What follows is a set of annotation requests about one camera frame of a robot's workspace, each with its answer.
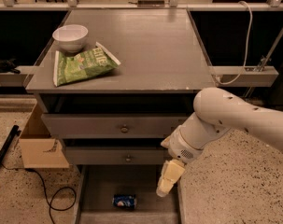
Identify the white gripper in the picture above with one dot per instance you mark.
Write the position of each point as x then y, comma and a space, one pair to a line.
179, 146

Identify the blue pepsi can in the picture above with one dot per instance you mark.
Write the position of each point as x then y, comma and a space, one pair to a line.
124, 201

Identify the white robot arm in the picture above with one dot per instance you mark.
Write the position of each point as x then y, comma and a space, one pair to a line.
216, 111

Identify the bottom grey open drawer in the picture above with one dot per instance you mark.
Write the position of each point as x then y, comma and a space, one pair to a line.
100, 183

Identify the middle grey drawer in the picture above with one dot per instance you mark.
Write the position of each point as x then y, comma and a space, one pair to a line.
112, 156

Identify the top grey drawer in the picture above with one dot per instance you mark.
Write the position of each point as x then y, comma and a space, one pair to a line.
75, 126

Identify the cardboard box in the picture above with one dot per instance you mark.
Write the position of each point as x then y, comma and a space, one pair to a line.
38, 148

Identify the green chip bag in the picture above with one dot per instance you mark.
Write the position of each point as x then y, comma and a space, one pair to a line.
85, 65

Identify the white ceramic bowl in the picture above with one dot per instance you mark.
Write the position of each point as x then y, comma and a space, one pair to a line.
71, 38

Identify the black metal stand leg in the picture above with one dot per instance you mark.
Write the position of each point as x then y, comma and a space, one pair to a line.
2, 153

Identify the grey metal rail frame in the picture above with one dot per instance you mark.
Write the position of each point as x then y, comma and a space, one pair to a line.
240, 75

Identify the black object on rail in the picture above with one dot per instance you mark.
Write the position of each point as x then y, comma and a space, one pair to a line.
8, 66

